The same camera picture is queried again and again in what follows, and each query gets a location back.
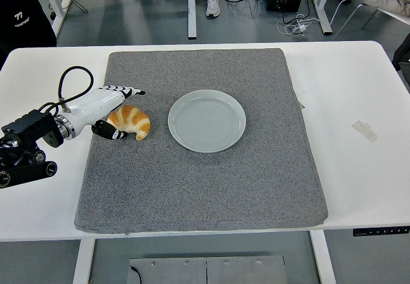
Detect grey chair legs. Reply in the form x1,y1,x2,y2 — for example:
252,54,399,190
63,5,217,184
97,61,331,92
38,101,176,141
331,3,379,40

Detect black bag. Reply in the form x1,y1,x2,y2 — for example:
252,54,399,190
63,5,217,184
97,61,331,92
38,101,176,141
391,32,410,72

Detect person's foot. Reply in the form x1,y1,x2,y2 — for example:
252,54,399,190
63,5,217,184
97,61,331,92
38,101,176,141
206,0,221,18

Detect white table leg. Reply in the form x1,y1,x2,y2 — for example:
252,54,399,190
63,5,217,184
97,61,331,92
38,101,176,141
309,231,337,284
72,238,96,284

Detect grey fabric mat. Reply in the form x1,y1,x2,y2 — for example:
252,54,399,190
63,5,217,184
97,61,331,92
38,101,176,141
73,47,329,235

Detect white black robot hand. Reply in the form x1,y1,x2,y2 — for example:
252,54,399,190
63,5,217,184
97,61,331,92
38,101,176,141
65,85,147,141

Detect black table control panel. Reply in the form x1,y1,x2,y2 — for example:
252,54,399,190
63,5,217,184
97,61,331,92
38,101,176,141
352,227,410,237

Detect grey metal plate with screws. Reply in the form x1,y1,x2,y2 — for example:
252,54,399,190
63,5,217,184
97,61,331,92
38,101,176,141
127,255,288,284

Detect grey tape strip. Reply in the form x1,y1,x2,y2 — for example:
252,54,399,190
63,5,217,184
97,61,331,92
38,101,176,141
351,120,378,143

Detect white charger cable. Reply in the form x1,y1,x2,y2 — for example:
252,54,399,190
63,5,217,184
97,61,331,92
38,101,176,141
275,13,313,37

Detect person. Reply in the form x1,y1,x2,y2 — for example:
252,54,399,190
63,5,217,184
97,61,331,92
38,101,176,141
0,0,58,58

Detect grey round plate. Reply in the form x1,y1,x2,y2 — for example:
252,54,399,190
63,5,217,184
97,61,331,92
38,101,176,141
167,89,247,154

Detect golden croissant bread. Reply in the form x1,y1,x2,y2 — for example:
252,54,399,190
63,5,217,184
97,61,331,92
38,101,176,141
107,105,152,142

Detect thin black cable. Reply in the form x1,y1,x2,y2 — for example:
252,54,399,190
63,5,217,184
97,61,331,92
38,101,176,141
128,266,142,284

